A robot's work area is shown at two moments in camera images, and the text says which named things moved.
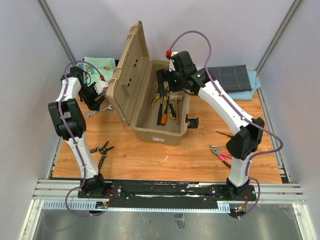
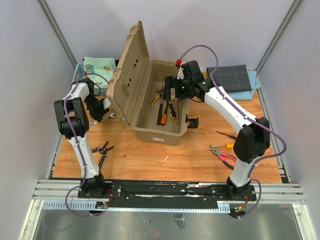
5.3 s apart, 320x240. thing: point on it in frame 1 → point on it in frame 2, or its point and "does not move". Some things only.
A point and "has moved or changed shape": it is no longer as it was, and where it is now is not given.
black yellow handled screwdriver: (172, 111) does not move
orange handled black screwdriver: (164, 118) does not move
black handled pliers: (103, 151) does not move
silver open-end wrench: (109, 107) has moved or changed shape
